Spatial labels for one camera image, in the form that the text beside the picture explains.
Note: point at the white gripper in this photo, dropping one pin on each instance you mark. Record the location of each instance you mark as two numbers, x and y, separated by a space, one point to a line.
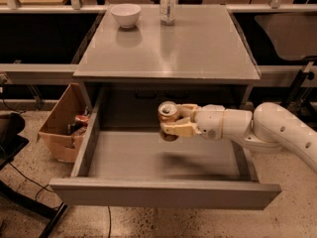
210 120

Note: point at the orange soda can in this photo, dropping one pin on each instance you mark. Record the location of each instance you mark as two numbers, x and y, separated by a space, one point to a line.
167 112

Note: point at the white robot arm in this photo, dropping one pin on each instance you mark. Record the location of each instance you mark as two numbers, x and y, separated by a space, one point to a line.
266 129

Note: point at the grey cabinet with top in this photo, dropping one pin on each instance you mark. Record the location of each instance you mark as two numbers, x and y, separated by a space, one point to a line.
202 52

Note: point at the open grey top drawer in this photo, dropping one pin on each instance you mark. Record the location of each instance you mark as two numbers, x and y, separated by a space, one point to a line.
123 161

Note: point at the red snack package in box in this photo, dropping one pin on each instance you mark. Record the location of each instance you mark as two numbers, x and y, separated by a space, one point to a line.
81 120

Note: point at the clear plastic water bottle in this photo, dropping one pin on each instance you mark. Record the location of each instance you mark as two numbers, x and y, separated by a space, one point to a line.
167 11

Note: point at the white ceramic bowl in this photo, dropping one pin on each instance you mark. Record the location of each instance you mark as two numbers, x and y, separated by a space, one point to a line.
126 15

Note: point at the cardboard box on floor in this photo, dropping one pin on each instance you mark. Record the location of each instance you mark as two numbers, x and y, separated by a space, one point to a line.
60 132

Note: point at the black chair base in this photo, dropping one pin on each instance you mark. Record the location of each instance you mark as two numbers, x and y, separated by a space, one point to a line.
31 169

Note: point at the black drawer handle right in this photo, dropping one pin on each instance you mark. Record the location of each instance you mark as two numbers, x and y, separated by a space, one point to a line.
176 94

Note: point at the black drawer handle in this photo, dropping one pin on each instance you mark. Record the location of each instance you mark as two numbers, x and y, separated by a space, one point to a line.
145 94
176 94

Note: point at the black drawer handle left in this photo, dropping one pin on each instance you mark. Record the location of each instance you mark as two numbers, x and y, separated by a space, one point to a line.
145 94

